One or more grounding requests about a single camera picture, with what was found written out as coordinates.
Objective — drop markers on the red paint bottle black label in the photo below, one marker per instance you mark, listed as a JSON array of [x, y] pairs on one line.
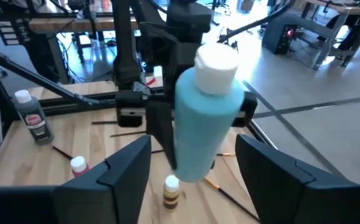
[[78, 164]]

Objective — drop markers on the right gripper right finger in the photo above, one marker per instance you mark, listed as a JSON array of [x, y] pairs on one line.
[[276, 186]]

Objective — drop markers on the background wooden desk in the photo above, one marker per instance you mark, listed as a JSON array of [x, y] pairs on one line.
[[348, 9]]

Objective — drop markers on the black box white labels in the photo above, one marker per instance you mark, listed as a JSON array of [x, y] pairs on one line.
[[10, 32]]

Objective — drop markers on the grey paint bottle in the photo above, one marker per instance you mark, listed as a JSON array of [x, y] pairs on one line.
[[35, 121]]

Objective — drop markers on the teal paint bottle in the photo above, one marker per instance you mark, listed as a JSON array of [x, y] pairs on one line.
[[205, 124]]

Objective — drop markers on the dark computer tower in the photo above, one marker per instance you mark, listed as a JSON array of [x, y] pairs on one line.
[[279, 37]]

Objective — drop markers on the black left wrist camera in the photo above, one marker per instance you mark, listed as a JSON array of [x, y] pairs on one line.
[[189, 18]]

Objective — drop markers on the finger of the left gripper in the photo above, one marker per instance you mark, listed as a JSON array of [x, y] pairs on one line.
[[247, 109], [161, 130]]

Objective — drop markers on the background wooden table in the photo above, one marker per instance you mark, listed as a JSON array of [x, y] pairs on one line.
[[74, 24]]

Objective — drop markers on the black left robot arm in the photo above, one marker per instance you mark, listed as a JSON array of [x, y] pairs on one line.
[[125, 62]]

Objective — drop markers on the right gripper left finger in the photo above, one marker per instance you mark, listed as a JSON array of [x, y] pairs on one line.
[[121, 186]]

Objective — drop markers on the black aluminium table frame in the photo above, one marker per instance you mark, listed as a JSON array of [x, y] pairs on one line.
[[27, 69]]

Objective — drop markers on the yellow paint bottle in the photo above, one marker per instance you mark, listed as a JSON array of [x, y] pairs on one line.
[[171, 196]]

